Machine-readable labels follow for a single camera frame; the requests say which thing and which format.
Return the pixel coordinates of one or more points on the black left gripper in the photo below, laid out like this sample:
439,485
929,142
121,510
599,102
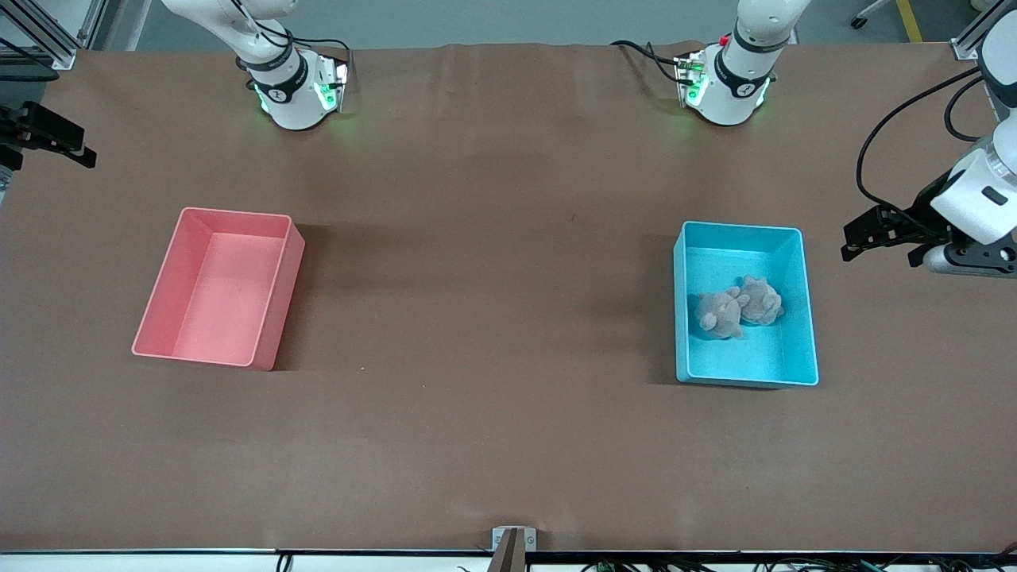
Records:
922,212

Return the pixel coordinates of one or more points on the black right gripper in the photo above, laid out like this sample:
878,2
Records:
17,130

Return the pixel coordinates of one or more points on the grey plush toy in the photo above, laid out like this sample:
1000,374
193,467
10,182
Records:
719,314
761,302

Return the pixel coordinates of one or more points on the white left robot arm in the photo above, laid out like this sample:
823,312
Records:
735,99

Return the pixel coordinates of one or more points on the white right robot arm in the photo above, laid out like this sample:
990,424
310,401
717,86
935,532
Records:
290,103

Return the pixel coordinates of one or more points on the blue plastic box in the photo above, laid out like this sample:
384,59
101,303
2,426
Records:
739,361

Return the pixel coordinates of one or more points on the pink plastic box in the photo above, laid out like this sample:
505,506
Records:
214,326

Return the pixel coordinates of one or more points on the black chair caster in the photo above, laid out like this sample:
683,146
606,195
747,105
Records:
860,21

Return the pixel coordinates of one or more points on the brown table cover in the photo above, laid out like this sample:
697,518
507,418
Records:
508,238

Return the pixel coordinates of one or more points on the aluminium frame post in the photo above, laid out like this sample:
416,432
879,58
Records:
965,49
63,57

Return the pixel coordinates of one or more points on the metal base connector bracket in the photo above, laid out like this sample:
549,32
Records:
338,79
687,75

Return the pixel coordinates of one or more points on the table edge rail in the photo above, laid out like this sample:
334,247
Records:
159,562

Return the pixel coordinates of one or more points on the grey metal clamp bracket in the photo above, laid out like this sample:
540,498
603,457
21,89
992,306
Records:
530,540

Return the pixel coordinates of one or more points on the brown mount bar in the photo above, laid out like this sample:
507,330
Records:
508,556

